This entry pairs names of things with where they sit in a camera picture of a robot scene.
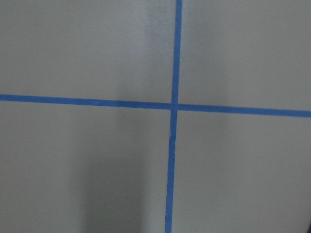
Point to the brown paper table cover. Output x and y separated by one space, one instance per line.
92 169

